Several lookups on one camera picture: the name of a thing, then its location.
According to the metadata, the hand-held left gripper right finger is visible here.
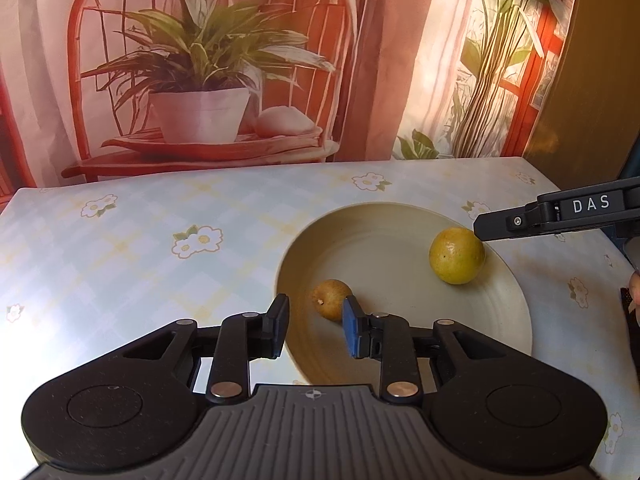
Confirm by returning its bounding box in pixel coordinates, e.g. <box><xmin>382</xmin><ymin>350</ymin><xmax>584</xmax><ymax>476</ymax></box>
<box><xmin>342</xmin><ymin>296</ymin><xmax>506</xmax><ymax>406</ymax></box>

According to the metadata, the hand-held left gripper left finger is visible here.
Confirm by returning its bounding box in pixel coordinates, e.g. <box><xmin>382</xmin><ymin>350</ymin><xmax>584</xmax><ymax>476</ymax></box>
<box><xmin>122</xmin><ymin>294</ymin><xmax>291</xmax><ymax>406</ymax></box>

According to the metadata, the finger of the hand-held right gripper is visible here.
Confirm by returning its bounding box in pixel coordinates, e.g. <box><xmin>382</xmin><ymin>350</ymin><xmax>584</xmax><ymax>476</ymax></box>
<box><xmin>473</xmin><ymin>199</ymin><xmax>547</xmax><ymax>242</ymax></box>

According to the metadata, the small tan longan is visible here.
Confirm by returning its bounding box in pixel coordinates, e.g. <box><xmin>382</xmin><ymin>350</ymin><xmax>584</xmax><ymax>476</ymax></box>
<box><xmin>312</xmin><ymin>279</ymin><xmax>353</xmax><ymax>321</ymax></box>

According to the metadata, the beige ceramic plate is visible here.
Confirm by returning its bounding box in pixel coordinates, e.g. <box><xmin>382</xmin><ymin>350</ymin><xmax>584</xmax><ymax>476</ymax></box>
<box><xmin>274</xmin><ymin>202</ymin><xmax>533</xmax><ymax>386</ymax></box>

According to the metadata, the yellow-green lime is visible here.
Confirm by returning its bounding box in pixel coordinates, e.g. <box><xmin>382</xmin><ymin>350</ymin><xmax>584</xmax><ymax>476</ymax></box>
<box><xmin>429</xmin><ymin>227</ymin><xmax>486</xmax><ymax>286</ymax></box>

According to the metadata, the yellow-brown wooden panel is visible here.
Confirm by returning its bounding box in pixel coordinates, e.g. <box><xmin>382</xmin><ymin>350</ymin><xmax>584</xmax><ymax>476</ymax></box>
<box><xmin>520</xmin><ymin>0</ymin><xmax>640</xmax><ymax>196</ymax></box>

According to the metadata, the printed plant backdrop cloth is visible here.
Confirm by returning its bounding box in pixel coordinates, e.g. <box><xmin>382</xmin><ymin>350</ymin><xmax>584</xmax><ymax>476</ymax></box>
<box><xmin>0</xmin><ymin>0</ymin><xmax>583</xmax><ymax>201</ymax></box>

